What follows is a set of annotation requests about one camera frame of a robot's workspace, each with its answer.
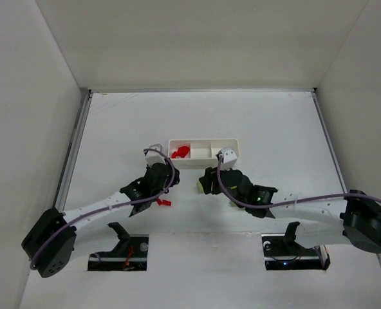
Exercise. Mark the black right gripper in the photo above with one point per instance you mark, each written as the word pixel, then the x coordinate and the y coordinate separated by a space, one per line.
pixel 210 181

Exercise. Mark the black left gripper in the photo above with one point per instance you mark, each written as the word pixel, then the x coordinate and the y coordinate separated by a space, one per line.
pixel 172 175

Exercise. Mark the red round lego piece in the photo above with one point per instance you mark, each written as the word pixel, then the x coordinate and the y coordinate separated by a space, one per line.
pixel 181 152

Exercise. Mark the pale green square lego brick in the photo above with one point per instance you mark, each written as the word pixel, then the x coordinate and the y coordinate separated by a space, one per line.
pixel 200 188

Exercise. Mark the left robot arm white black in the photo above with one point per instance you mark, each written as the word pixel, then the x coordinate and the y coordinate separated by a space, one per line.
pixel 59 237

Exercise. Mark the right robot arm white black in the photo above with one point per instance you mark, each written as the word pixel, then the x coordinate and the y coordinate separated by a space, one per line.
pixel 352 218

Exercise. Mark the white three-compartment tray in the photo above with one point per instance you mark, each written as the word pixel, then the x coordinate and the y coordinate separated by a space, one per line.
pixel 202 152

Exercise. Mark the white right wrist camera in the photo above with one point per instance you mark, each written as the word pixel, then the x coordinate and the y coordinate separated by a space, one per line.
pixel 227 158

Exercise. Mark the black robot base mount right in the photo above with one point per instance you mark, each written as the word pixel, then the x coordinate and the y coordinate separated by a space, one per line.
pixel 281 252

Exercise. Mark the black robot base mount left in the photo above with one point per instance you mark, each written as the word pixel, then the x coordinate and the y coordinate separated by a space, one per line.
pixel 128 255

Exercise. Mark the left aluminium frame rail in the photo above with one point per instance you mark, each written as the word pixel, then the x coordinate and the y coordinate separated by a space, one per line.
pixel 66 174

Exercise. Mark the aluminium frame rail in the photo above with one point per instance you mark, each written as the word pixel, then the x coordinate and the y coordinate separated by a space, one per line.
pixel 66 174
pixel 325 183

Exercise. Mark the right aluminium frame rail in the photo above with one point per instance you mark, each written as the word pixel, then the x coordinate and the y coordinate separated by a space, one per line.
pixel 325 183

